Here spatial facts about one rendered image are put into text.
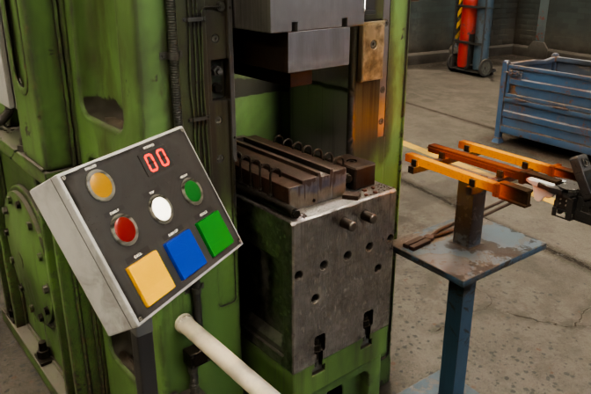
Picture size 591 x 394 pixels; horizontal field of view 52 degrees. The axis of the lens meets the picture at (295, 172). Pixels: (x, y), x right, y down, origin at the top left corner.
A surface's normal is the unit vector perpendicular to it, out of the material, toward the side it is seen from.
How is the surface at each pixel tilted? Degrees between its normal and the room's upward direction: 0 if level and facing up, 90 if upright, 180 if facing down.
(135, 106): 89
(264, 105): 90
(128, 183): 60
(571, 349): 0
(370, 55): 90
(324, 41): 90
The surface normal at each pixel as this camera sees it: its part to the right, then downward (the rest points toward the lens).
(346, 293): 0.63, 0.26
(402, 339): 0.00, -0.94
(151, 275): 0.78, -0.35
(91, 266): -0.43, 0.30
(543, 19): -0.87, 0.16
